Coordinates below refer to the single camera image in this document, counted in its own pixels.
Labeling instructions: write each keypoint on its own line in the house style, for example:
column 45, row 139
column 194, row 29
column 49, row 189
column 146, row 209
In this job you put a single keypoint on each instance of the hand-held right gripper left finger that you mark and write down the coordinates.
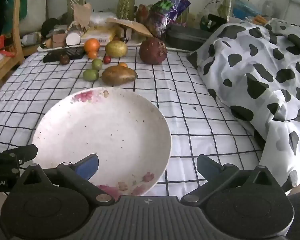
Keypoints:
column 87, row 167

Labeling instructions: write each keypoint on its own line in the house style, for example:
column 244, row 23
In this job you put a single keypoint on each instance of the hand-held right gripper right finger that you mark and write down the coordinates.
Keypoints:
column 207, row 167

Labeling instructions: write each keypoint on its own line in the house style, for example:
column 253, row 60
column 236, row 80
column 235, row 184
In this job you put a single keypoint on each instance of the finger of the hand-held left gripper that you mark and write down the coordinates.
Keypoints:
column 25, row 152

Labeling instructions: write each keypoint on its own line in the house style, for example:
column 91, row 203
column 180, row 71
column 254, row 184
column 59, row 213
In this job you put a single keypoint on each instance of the white floral plate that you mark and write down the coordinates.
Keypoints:
column 102, row 130

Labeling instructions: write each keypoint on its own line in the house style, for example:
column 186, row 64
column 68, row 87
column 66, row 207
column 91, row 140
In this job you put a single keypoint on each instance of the green round fruit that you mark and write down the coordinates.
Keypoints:
column 97, row 64
column 90, row 75

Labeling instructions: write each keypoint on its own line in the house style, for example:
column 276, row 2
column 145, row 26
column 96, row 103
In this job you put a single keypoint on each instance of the small dark brown fruit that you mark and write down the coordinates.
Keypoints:
column 64, row 59

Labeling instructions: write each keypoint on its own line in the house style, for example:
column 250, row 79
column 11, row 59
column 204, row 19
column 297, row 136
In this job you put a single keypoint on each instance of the brown potato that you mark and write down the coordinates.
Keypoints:
column 118, row 76

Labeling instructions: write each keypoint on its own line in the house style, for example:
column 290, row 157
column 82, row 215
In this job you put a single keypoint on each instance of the small orange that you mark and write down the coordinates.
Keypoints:
column 122, row 65
column 92, row 55

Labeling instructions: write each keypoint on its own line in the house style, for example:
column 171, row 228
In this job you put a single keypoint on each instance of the small red fruit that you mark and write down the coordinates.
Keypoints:
column 107, row 60

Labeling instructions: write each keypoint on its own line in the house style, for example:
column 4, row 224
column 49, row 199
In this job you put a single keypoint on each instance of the yellow-green round fruit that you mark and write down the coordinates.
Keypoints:
column 116, row 49

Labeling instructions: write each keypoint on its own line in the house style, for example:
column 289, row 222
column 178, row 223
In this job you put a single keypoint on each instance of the large dark red fruit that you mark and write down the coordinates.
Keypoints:
column 153, row 51

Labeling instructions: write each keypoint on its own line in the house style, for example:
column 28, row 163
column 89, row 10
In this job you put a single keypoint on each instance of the white plastic bottle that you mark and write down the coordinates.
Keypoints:
column 31, row 39

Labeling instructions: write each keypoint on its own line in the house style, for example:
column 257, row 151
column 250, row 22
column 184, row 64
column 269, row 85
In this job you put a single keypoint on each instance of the white tray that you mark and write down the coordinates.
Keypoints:
column 52, row 49

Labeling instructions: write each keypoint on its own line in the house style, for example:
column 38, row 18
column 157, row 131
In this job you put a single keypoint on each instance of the wooden chair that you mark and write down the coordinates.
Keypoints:
column 16, row 30

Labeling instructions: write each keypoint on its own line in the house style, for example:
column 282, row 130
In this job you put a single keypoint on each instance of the black tablet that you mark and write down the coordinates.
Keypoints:
column 65, row 53

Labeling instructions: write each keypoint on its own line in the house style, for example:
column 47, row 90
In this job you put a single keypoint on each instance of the small brown cardboard box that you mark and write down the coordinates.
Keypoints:
column 58, row 40

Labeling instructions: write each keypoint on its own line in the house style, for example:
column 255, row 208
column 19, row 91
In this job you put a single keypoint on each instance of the cow-print blanket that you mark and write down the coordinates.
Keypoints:
column 252, row 67

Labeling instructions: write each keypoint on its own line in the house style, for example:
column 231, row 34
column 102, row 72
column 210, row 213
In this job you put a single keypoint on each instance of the black round object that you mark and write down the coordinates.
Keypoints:
column 49, row 26

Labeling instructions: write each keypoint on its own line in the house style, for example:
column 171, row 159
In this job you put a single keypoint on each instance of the white cylinder container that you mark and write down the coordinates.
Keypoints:
column 73, row 40

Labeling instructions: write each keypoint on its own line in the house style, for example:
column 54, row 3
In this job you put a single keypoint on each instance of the white bin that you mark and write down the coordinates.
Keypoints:
column 36, row 15

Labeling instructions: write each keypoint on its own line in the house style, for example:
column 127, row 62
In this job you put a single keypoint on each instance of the dark green cloth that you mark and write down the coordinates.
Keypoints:
column 8, row 2

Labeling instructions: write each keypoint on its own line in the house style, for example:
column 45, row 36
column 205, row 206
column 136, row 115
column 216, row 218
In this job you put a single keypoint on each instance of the large orange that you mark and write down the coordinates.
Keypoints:
column 92, row 45

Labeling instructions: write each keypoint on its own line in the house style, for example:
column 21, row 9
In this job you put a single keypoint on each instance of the yellow cardboard box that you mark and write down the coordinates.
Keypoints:
column 100, row 35

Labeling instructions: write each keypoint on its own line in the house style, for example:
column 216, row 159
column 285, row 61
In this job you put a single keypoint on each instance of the grey zip case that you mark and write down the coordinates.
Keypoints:
column 187, row 36

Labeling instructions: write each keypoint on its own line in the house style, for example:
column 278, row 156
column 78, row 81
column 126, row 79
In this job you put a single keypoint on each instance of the small black wheel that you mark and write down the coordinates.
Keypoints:
column 125, row 39

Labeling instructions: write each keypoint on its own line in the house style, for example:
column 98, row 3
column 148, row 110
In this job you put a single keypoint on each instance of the torn brown paper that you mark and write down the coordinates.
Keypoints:
column 82, row 15

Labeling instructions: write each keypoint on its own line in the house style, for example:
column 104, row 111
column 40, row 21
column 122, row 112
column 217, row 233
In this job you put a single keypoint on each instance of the glass vase with plant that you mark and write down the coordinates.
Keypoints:
column 126, row 0
column 73, row 0

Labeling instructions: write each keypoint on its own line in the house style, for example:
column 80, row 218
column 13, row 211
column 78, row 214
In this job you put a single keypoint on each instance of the dark open box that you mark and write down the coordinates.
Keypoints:
column 213, row 21

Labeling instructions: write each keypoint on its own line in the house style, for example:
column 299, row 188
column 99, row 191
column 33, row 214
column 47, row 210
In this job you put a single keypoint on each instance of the brown paper envelope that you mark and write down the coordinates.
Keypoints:
column 132, row 26

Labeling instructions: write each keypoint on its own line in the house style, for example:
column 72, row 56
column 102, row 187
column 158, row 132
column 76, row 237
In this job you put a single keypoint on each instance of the white plastic bag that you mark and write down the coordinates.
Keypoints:
column 102, row 17

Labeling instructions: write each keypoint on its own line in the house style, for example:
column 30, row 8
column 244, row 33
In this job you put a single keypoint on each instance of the purple snack bag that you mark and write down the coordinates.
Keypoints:
column 166, row 10

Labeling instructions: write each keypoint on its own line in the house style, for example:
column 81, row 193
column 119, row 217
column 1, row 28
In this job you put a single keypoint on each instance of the red packet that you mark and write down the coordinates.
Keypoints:
column 142, row 13

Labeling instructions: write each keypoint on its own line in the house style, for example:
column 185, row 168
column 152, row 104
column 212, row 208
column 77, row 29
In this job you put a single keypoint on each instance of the blue plastic item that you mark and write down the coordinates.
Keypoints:
column 245, row 8

